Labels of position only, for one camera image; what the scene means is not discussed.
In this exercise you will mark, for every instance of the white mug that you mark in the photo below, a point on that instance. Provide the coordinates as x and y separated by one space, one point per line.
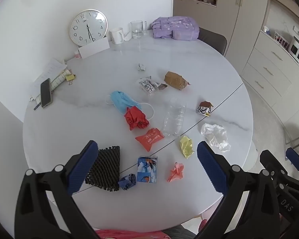
117 36

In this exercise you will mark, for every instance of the clear plastic bottle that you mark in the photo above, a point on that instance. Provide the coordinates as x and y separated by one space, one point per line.
174 119

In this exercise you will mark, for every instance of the pink fleece jacket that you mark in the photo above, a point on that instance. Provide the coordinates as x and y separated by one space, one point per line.
129 235

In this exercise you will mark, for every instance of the orange tissue packet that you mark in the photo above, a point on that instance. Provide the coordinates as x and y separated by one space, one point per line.
149 139

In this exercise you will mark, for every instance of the yellow paper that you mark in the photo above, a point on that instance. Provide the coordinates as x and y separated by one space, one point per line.
186 145

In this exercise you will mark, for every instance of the round white wall clock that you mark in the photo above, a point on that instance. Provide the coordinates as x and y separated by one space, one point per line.
88 27

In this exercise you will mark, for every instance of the blue wrapper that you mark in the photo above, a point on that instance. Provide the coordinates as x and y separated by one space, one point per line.
127 182

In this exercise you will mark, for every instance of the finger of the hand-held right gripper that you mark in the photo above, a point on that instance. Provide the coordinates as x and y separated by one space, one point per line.
294 156
267 158

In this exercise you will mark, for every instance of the brown printed small carton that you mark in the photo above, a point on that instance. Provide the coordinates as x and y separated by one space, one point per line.
204 109

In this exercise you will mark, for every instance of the dark chair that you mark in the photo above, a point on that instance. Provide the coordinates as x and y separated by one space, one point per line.
214 41

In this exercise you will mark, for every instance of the beige drawer unit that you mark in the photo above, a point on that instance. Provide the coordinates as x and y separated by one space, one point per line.
269 64

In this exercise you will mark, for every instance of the dark pen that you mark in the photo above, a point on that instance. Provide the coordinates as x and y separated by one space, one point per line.
37 106

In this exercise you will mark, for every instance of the red paper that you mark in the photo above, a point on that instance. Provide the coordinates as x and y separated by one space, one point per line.
135 118

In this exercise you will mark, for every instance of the yellow binder clips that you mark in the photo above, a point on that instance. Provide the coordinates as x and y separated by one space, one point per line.
69 77

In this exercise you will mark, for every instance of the teal quilted pants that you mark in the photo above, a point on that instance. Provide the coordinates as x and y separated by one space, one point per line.
180 233

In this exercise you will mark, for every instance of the small white paper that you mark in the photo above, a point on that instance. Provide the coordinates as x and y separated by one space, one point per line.
142 67

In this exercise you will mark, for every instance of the stack of white papers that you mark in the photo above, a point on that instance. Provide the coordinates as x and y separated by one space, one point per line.
49 69

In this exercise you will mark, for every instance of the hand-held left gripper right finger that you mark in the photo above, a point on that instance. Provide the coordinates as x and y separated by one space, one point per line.
211 166

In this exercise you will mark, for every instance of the blue printed box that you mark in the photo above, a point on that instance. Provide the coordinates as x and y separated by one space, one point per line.
147 170

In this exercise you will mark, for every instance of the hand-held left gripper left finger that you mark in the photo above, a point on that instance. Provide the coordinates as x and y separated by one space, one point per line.
83 165

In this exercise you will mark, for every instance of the white card box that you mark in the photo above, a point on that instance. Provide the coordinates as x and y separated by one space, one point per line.
94 48

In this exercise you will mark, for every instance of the clear glass cup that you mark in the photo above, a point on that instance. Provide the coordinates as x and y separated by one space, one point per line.
137 33

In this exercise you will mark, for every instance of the black smartphone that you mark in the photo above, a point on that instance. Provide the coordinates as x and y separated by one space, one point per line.
46 93

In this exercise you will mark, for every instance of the small pink bottle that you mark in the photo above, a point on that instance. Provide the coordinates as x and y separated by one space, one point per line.
77 54

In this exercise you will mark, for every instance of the blue face mask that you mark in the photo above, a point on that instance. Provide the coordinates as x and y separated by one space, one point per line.
122 99

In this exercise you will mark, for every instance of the purple backpack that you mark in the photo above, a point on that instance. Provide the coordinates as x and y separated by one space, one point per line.
174 27

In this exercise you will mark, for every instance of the beige tall cabinet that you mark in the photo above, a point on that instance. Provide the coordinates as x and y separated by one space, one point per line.
226 17

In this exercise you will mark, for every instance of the pink paper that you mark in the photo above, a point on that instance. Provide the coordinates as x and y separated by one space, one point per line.
175 173

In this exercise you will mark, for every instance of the small clear glass tube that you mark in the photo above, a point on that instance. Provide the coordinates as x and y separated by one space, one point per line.
145 28

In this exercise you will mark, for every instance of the small dark foil wrapper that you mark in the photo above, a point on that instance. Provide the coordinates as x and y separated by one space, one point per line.
161 86

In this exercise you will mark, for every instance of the white microwave oven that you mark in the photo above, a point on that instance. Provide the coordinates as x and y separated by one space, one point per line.
297 51

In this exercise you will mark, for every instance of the black foam net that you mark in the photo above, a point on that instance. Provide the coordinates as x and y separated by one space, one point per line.
107 169

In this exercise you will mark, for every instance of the small white cup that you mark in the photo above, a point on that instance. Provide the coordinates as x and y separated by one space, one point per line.
265 29

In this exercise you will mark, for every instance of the clear printed wrapper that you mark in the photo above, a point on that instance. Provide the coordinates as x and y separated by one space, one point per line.
147 86

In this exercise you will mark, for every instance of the cream long box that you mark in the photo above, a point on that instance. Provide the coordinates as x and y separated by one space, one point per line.
59 79

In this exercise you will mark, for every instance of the brown paper pack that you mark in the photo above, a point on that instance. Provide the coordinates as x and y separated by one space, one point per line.
175 80

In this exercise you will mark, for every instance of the white plastic bag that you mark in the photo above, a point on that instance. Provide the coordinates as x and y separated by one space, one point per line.
215 135

